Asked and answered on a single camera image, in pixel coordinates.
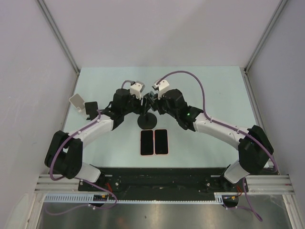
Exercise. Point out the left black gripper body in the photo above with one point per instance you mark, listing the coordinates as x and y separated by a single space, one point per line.
134 105

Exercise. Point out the white phone stand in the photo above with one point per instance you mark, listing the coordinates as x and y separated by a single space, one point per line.
77 102

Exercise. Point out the black round-base phone stand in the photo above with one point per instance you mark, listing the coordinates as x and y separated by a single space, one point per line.
147 121

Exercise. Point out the black square-base phone stand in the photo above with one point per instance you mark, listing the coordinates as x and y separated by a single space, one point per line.
92 110

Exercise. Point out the grey case phone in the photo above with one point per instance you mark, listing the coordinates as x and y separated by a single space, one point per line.
153 96

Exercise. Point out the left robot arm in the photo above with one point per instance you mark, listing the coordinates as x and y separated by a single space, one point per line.
65 155

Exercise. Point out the white cable duct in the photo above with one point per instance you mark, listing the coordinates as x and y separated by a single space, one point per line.
93 198

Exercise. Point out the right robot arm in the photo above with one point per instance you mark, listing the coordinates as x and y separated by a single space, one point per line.
253 146

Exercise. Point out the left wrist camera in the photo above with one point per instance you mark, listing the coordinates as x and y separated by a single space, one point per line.
136 89

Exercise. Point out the pink case phone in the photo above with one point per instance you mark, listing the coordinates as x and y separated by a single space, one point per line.
161 142
146 143

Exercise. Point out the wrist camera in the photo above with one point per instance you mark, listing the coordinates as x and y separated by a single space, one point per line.
136 89
162 87

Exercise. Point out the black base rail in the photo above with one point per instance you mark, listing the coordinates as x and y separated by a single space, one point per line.
163 183

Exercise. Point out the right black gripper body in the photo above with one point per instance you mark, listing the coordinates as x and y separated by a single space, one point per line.
162 106

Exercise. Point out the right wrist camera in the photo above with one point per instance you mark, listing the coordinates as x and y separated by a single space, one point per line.
162 87

